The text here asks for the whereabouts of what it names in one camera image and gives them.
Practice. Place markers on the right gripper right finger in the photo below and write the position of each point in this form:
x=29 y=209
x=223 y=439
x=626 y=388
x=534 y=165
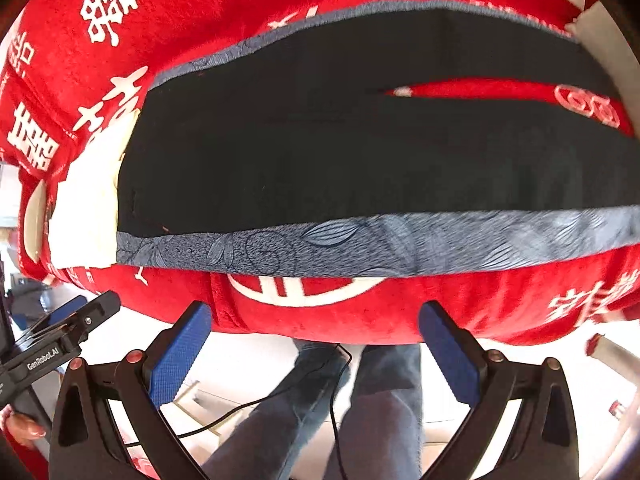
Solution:
x=542 y=443

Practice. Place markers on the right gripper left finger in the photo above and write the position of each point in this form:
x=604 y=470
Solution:
x=85 y=440

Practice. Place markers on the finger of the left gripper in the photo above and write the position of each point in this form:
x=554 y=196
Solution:
x=67 y=309
x=97 y=311

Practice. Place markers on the black pants with patterned waistband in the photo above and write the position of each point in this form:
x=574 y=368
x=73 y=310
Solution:
x=382 y=141

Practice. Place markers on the left hand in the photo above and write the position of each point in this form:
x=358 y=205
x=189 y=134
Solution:
x=21 y=428

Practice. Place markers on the person's legs in jeans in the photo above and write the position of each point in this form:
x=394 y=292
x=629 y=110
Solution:
x=380 y=435

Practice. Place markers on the red bedspread with white characters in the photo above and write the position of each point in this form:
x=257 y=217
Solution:
x=69 y=66

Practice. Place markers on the cream pillow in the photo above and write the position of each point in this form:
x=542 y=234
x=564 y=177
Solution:
x=596 y=30

